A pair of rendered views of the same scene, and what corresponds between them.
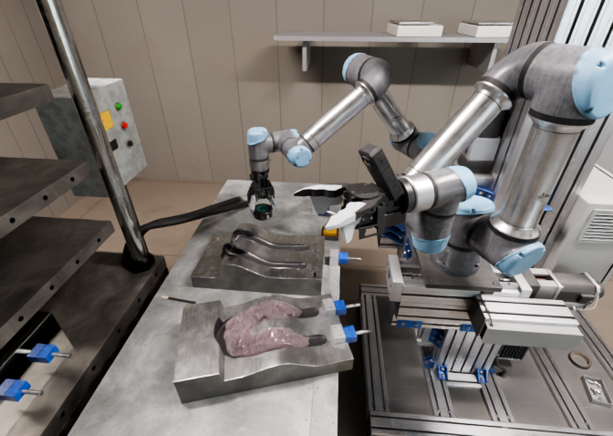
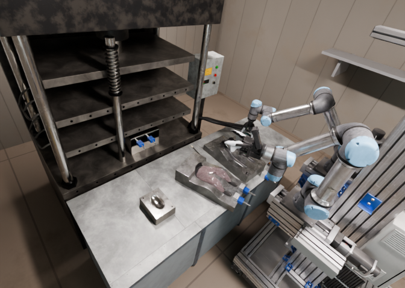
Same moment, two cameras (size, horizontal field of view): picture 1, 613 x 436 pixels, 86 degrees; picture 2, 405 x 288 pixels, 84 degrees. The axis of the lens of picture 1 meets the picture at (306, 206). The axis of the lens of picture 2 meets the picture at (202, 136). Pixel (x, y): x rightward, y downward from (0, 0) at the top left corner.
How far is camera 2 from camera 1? 0.71 m
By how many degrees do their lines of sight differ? 30
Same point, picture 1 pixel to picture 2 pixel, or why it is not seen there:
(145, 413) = (164, 174)
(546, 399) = not seen: outside the picture
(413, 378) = (273, 257)
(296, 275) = (239, 168)
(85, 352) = (160, 147)
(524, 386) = not seen: outside the picture
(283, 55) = (329, 61)
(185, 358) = (183, 166)
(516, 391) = not seen: outside the picture
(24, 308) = (153, 123)
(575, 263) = (377, 253)
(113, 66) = (238, 35)
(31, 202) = (170, 92)
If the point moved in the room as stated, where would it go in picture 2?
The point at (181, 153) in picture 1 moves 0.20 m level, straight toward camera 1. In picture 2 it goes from (247, 91) to (244, 95)
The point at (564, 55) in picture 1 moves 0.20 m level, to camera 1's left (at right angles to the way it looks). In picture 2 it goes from (355, 133) to (310, 112)
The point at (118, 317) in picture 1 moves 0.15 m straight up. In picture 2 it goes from (175, 143) to (176, 131)
